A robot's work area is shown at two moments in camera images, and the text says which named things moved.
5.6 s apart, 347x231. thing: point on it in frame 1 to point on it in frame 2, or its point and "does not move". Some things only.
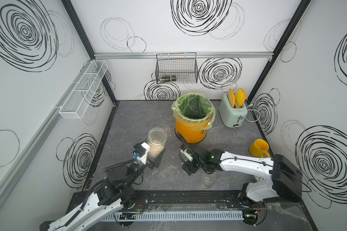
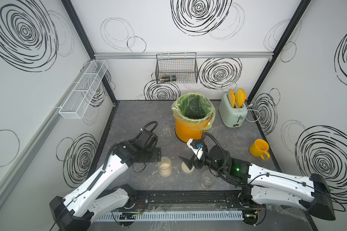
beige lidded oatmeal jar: (156, 138) to (165, 167)
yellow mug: (258, 147) does not move
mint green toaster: (233, 117) does not move
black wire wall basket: (180, 68) does not move
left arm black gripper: (155, 161) to (157, 156)
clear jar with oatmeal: (207, 180) does not move
